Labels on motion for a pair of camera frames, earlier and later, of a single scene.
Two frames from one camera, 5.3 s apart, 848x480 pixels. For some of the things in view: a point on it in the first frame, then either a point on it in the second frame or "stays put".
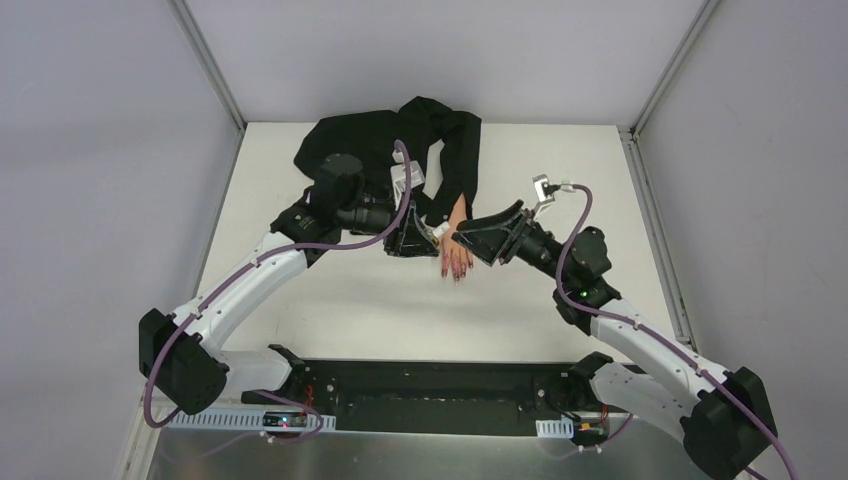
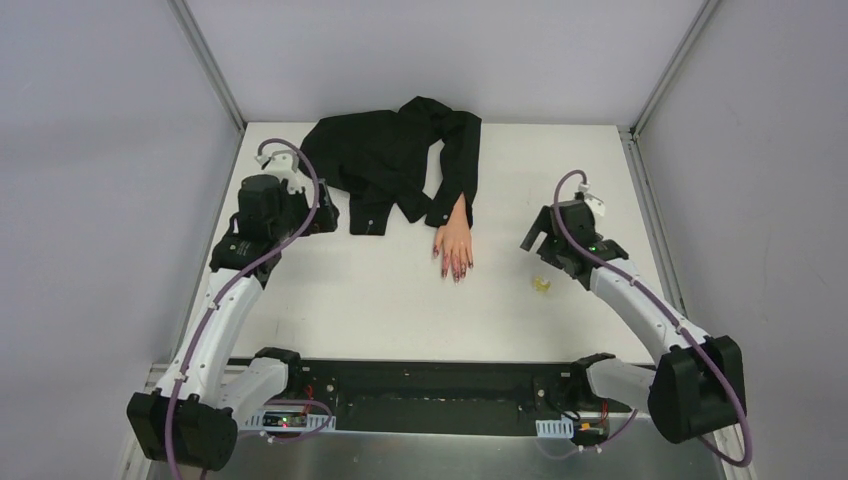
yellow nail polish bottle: x=440 y=230 → x=540 y=286
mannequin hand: x=459 y=256 stays put
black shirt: x=373 y=138 stays put
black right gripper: x=518 y=234 → x=542 y=229
